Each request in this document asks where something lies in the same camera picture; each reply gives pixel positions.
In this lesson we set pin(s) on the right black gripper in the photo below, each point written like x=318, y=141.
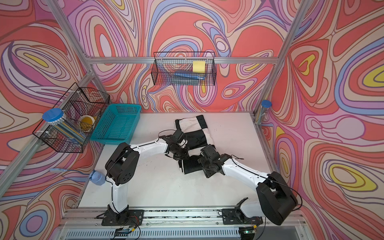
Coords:
x=202, y=160

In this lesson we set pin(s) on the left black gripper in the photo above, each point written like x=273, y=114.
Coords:
x=184, y=156

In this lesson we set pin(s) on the black white checkered pillowcase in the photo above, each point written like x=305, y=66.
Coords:
x=198, y=137

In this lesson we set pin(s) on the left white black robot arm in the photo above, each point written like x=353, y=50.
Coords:
x=122, y=164

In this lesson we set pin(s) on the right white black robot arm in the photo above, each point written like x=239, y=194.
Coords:
x=275, y=201

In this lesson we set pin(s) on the teal plastic basket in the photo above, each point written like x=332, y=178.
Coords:
x=117, y=124

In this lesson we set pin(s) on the blue pen in basket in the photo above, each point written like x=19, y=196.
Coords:
x=191, y=75

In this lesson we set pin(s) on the yellow sticky note pad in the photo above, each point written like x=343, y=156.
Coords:
x=199, y=67

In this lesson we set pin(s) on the yellow white cup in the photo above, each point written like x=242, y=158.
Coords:
x=86, y=123

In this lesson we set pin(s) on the blue lid clear jar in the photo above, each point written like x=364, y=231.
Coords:
x=57, y=118

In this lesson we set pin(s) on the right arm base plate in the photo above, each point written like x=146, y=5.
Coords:
x=234, y=216

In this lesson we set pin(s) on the back black wire basket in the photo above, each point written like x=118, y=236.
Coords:
x=167, y=63

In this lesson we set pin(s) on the black wire basket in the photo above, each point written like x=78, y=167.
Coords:
x=76, y=102
x=167, y=63

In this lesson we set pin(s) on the blue cap tube on frame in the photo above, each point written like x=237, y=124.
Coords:
x=265, y=105

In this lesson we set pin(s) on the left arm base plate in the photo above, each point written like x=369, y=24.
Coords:
x=125, y=218

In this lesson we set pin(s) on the left black wire basket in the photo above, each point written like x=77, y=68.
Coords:
x=76, y=102

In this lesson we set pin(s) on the aluminium rail front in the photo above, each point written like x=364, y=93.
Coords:
x=153, y=217

